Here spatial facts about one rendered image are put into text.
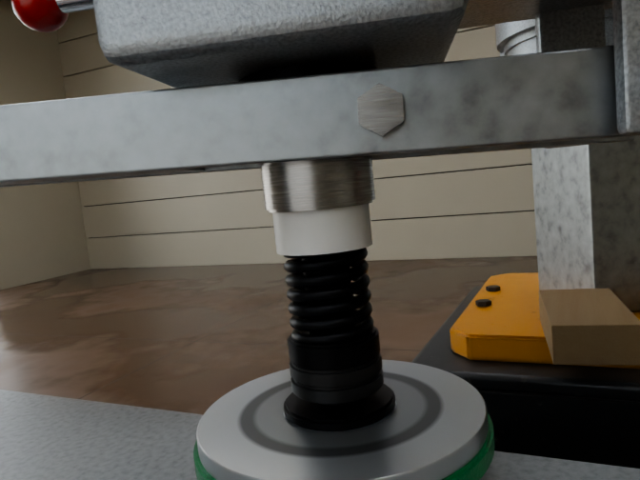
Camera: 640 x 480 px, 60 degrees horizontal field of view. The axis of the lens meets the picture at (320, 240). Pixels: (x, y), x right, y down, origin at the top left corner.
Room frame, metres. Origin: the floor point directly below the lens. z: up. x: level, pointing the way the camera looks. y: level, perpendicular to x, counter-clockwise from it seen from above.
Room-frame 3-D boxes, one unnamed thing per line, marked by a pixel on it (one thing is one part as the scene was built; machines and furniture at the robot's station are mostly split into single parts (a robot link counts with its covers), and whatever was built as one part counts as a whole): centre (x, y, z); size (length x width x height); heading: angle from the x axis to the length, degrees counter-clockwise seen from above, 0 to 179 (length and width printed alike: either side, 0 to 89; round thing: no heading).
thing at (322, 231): (0.40, 0.00, 1.00); 0.07 x 0.07 x 0.04
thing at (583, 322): (0.73, -0.35, 0.81); 0.20 x 0.10 x 0.05; 162
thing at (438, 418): (0.40, 0.00, 0.86); 0.21 x 0.21 x 0.01
